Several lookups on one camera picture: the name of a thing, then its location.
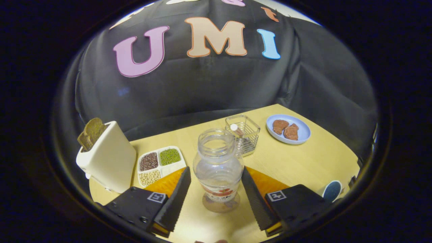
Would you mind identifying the round cork coaster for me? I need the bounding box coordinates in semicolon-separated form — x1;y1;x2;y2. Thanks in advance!
202;192;241;213

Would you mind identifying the toasted bread slice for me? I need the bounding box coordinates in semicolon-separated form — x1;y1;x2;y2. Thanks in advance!
77;132;91;151
83;117;107;144

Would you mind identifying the brown meat piece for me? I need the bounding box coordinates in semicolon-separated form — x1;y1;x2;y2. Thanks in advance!
283;123;300;141
272;119;290;135

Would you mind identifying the white divided dish with beans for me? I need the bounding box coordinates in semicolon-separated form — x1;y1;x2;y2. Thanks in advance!
137;145;187;188

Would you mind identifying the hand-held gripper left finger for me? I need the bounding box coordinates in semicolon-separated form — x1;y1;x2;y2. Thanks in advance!
101;166;192;238

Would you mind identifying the white cup with speckled inside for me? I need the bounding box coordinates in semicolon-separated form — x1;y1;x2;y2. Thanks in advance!
321;180;343;203

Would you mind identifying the white toaster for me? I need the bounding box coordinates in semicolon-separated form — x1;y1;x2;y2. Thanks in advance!
76;121;138;194

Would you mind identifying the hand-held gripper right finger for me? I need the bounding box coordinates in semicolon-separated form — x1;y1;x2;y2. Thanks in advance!
241;166;333;237

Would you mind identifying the wooden table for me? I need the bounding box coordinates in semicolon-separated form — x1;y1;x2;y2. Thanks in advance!
88;104;361;243

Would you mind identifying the light blue plate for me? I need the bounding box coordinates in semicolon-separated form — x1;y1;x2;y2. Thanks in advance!
266;114;311;145

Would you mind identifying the black backdrop cloth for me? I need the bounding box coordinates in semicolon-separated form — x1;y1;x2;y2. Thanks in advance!
54;0;378;159

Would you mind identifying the clear plastic juice bottle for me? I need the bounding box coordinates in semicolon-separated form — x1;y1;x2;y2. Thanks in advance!
193;128;244;203

